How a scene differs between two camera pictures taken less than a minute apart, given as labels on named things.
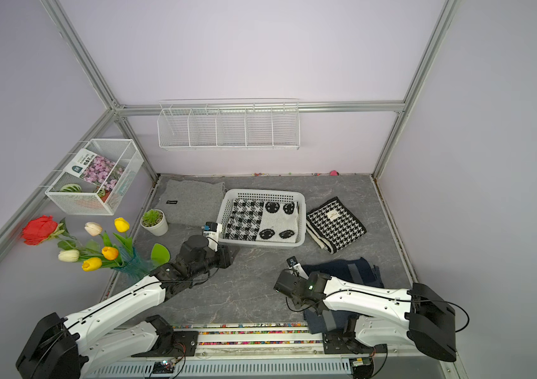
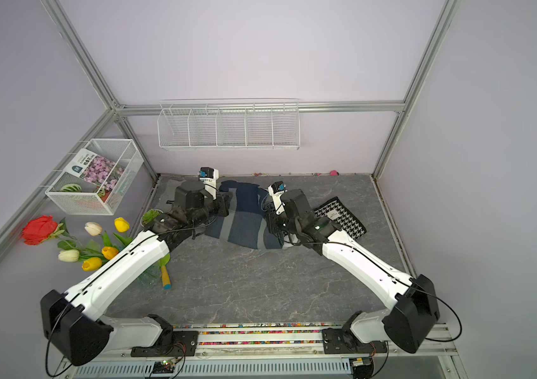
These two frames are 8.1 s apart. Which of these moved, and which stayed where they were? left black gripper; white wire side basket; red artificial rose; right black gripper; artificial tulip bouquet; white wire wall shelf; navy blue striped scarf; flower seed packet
Moved: left black gripper; navy blue striped scarf; right black gripper
Stayed: flower seed packet; white wire wall shelf; white wire side basket; artificial tulip bouquet; red artificial rose
